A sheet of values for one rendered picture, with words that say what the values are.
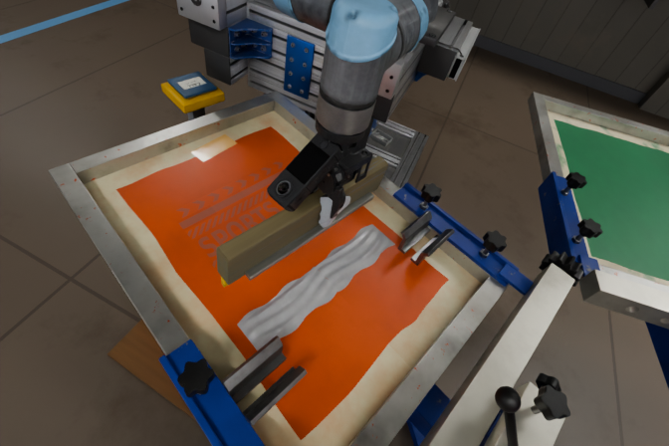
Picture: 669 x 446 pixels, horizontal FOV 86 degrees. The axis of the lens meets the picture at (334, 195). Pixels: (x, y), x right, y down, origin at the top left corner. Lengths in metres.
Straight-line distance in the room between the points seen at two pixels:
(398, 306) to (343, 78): 0.46
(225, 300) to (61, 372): 1.18
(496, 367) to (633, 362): 1.79
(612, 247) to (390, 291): 0.62
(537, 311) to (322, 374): 0.39
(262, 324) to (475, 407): 0.35
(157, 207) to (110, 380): 1.01
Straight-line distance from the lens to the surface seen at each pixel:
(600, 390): 2.22
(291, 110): 1.03
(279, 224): 0.55
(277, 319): 0.67
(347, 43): 0.41
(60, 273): 2.02
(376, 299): 0.73
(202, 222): 0.79
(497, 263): 0.83
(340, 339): 0.68
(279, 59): 1.16
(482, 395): 0.64
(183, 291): 0.72
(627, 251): 1.17
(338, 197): 0.54
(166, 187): 0.87
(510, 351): 0.69
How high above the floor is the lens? 1.58
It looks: 47 degrees down
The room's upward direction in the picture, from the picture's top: 14 degrees clockwise
